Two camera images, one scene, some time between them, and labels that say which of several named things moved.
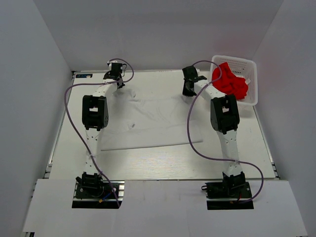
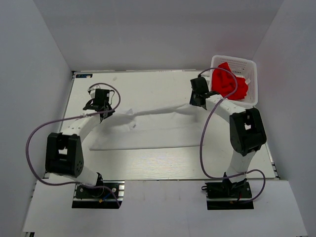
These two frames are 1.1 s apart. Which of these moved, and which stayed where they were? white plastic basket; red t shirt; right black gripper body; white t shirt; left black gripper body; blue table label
Moved: left black gripper body; white t shirt; right black gripper body
Stayed: red t shirt; blue table label; white plastic basket
